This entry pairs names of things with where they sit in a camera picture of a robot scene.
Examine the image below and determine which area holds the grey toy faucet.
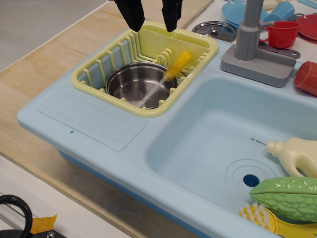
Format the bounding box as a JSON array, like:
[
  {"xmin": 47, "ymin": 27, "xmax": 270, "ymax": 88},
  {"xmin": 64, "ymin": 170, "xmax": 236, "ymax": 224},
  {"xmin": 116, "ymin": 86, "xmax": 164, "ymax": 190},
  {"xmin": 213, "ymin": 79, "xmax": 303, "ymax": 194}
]
[{"xmin": 220, "ymin": 0, "xmax": 296, "ymax": 88}]

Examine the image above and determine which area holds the grey toy utensil handle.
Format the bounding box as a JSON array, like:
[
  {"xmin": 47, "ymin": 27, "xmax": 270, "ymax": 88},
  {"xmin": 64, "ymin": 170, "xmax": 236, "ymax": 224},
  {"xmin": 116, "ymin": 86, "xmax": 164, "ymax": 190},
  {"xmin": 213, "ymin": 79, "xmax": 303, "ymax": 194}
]
[{"xmin": 258, "ymin": 41, "xmax": 301, "ymax": 59}]

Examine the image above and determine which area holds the yellow dish brush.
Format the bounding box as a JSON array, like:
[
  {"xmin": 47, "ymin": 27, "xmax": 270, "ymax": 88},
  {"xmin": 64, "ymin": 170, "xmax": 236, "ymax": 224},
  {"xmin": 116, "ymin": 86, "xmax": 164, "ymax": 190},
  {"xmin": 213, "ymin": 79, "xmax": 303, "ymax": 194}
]
[{"xmin": 239, "ymin": 202, "xmax": 317, "ymax": 238}]

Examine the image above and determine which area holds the yellow handled toy knife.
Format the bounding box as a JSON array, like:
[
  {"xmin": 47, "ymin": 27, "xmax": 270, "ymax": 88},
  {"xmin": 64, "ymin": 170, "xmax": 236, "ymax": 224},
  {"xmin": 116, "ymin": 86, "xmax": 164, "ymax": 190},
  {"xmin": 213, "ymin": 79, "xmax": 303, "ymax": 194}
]
[{"xmin": 137, "ymin": 51, "xmax": 192, "ymax": 108}]

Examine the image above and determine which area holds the yellow tape piece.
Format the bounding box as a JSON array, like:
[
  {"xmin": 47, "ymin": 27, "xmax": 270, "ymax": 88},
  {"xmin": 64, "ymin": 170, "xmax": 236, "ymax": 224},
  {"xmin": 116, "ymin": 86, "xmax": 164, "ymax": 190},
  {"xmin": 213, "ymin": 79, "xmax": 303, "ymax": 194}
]
[{"xmin": 30, "ymin": 214, "xmax": 57, "ymax": 234}]

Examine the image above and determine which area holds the green toy bitter gourd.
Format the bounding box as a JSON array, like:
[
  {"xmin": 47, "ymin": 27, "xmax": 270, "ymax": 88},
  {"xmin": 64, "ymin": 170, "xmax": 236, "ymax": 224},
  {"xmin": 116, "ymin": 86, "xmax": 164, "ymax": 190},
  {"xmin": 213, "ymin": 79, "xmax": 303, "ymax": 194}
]
[{"xmin": 249, "ymin": 177, "xmax": 317, "ymax": 222}]

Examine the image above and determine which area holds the blue toy plate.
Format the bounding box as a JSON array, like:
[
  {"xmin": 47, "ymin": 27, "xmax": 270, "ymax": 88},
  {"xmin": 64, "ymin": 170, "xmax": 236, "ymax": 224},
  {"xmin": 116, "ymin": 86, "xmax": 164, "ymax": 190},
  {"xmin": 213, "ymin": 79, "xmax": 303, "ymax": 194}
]
[{"xmin": 222, "ymin": 0, "xmax": 269, "ymax": 27}]

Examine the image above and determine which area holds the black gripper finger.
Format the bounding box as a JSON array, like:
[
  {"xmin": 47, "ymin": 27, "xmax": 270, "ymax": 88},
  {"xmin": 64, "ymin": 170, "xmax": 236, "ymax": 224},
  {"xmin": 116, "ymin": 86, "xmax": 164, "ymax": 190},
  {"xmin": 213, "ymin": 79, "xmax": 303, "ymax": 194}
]
[
  {"xmin": 115, "ymin": 0, "xmax": 145, "ymax": 32},
  {"xmin": 162, "ymin": 0, "xmax": 183, "ymax": 32}
]

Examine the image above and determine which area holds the cream toy detergent bottle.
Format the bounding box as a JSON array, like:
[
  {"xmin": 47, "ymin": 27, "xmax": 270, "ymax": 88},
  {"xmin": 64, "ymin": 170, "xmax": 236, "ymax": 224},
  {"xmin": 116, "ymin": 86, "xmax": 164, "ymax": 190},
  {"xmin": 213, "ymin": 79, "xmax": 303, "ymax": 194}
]
[{"xmin": 266, "ymin": 137, "xmax": 317, "ymax": 178}]

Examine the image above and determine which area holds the light blue toy sink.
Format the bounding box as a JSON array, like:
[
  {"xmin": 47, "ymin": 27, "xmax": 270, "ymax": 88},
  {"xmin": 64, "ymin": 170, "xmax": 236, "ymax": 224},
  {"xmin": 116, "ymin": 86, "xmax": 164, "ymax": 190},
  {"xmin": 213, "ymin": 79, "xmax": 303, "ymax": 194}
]
[{"xmin": 17, "ymin": 40, "xmax": 317, "ymax": 238}]

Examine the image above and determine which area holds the red toy plate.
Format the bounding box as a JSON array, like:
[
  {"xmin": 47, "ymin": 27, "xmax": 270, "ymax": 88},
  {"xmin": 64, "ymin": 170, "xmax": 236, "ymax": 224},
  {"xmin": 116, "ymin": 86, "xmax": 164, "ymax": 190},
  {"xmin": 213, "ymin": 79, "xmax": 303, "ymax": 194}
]
[{"xmin": 295, "ymin": 14, "xmax": 317, "ymax": 40}]

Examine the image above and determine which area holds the blue toy cup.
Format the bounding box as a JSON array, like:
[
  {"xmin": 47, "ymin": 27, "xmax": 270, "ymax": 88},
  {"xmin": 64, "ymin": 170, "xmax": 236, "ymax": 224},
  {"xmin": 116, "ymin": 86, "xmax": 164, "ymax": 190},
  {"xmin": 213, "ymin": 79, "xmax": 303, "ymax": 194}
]
[{"xmin": 264, "ymin": 1, "xmax": 295, "ymax": 22}]

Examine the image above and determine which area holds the black braided cable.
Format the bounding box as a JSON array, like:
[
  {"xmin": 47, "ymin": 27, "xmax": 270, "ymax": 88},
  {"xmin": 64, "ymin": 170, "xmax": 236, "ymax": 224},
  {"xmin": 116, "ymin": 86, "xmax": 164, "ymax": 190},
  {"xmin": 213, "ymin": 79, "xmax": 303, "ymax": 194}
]
[{"xmin": 0, "ymin": 194, "xmax": 33, "ymax": 235}]

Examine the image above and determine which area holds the silver pot lid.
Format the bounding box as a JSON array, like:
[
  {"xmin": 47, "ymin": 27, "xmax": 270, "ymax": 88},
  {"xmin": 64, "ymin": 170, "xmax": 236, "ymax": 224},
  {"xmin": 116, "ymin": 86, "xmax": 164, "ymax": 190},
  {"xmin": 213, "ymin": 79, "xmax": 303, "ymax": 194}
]
[{"xmin": 192, "ymin": 21, "xmax": 237, "ymax": 42}]

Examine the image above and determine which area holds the stainless steel pot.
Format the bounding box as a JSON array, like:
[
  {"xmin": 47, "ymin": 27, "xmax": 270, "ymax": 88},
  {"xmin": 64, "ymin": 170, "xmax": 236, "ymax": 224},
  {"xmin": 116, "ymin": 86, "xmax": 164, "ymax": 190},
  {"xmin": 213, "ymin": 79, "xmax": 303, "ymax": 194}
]
[{"xmin": 105, "ymin": 62, "xmax": 178, "ymax": 109}]

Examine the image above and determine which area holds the yellow dish drying rack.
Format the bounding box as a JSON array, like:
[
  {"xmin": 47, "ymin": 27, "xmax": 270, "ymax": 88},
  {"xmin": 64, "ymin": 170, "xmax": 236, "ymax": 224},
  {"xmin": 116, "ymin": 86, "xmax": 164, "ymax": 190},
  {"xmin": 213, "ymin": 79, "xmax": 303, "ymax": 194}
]
[{"xmin": 71, "ymin": 21, "xmax": 219, "ymax": 118}]

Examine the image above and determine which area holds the red toy measuring cup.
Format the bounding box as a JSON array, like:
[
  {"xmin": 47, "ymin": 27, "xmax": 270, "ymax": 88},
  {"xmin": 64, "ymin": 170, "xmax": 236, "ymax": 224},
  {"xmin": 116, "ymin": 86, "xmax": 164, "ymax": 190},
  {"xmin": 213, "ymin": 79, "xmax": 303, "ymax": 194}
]
[{"xmin": 259, "ymin": 21, "xmax": 299, "ymax": 49}]

